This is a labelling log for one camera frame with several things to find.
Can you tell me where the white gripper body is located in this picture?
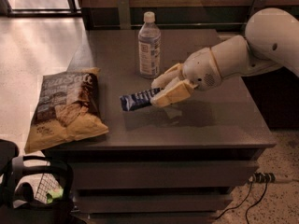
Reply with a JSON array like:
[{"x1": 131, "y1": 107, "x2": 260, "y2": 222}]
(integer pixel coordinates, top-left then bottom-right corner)
[{"x1": 183, "y1": 48, "x2": 222, "y2": 91}]

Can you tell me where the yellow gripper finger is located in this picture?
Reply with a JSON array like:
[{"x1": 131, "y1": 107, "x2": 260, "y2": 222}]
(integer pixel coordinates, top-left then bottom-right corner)
[
  {"x1": 150, "y1": 77, "x2": 197, "y2": 107},
  {"x1": 151, "y1": 63, "x2": 183, "y2": 89}
]

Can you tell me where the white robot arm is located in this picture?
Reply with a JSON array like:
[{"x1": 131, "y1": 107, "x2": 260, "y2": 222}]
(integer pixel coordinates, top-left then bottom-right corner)
[{"x1": 150, "y1": 8, "x2": 299, "y2": 107}]

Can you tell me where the green item in bag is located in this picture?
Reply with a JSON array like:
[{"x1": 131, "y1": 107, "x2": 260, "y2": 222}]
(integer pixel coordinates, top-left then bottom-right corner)
[{"x1": 46, "y1": 188, "x2": 64, "y2": 203}]

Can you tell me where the black power cable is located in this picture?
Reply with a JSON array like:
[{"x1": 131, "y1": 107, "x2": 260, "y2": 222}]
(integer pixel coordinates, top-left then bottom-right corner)
[
  {"x1": 215, "y1": 181, "x2": 254, "y2": 220},
  {"x1": 245, "y1": 182, "x2": 269, "y2": 224}
]

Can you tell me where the white power strip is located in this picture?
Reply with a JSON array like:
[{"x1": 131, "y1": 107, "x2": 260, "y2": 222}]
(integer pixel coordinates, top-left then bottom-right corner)
[{"x1": 248, "y1": 172, "x2": 293, "y2": 184}]

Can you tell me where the clear plastic water bottle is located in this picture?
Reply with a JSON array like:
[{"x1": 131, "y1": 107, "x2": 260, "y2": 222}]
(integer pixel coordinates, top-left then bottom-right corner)
[{"x1": 138, "y1": 11, "x2": 161, "y2": 78}]

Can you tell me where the brown sea salt chip bag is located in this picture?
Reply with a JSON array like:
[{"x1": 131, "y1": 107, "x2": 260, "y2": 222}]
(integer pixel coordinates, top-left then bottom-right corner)
[{"x1": 24, "y1": 68, "x2": 108, "y2": 153}]

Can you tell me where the blue rxbar blueberry bar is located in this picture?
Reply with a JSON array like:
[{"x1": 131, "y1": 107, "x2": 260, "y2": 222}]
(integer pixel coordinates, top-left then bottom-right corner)
[{"x1": 120, "y1": 88, "x2": 161, "y2": 111}]

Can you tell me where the wire mesh basket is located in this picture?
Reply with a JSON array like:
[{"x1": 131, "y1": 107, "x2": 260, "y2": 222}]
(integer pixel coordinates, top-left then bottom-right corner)
[{"x1": 36, "y1": 174, "x2": 61, "y2": 203}]

